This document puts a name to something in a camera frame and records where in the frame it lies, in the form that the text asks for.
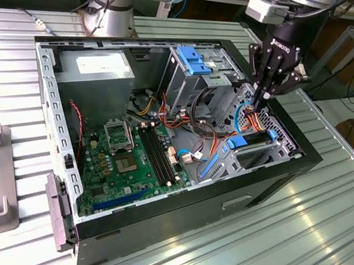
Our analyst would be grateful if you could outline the black cable with metal plug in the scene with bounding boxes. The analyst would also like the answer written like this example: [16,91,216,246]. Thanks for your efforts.
[12,6,61,37]

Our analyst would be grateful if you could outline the coloured wire bundle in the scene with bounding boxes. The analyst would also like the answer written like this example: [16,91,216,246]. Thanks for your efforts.
[151,91,239,165]

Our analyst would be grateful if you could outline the grey power supply unit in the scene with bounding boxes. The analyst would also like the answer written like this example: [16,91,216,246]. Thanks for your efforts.
[44,39,140,131]

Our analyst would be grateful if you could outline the grey metal drive cage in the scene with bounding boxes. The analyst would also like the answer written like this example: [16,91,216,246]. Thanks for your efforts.
[153,36,251,132]

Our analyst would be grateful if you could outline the blue expansion slot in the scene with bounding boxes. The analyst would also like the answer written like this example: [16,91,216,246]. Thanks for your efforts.
[91,178,151,222]

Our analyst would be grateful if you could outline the light blue flat wire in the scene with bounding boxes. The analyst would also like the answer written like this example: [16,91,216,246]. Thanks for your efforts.
[174,146,211,165]

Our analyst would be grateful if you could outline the perforated metal disk bay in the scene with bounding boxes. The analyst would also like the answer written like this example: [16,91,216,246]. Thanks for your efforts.
[194,76,315,201]

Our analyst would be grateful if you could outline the green motherboard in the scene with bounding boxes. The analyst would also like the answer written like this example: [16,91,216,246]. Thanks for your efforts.
[68,108,204,237]

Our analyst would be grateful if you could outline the red yellow orange power wire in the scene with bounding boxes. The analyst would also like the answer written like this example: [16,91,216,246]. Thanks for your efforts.
[237,104,273,135]

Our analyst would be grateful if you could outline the black case fan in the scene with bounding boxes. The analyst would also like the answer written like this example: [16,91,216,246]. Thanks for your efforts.
[53,98,97,177]

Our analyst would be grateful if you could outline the hard disk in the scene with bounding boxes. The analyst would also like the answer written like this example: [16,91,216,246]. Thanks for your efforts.
[198,118,280,193]

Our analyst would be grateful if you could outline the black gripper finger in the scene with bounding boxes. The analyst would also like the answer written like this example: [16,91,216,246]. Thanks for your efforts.
[261,52,314,118]
[239,42,274,110]

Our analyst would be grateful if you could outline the blue plastic drive latch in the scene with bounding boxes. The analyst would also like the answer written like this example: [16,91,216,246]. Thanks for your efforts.
[172,43,217,80]

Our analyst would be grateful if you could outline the black wire bundle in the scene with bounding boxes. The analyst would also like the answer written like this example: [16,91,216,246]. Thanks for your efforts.
[186,83,228,143]

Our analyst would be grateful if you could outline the CPU socket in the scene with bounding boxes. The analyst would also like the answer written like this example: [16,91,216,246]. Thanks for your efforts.
[98,115,141,159]

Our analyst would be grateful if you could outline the silver square chipset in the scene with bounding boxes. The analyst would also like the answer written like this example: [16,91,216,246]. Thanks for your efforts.
[112,151,142,177]

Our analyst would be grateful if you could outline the grey plastic case latch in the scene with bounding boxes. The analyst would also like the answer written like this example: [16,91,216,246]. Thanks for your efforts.
[33,170,88,256]

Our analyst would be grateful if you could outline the black RAM slot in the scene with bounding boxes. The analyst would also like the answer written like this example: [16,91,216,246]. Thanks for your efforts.
[135,126,177,187]
[129,125,173,188]
[145,125,188,187]
[140,126,182,187]

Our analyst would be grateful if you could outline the blue SATA wire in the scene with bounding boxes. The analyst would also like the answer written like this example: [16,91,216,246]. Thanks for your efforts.
[231,100,257,137]

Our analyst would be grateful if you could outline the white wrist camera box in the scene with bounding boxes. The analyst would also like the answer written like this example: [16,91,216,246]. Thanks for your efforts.
[244,0,292,28]

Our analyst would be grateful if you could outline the black open PC case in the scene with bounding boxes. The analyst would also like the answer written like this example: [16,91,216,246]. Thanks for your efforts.
[0,6,341,265]

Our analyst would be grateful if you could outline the yellow black power wire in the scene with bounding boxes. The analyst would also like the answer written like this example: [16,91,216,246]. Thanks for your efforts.
[134,93,156,118]

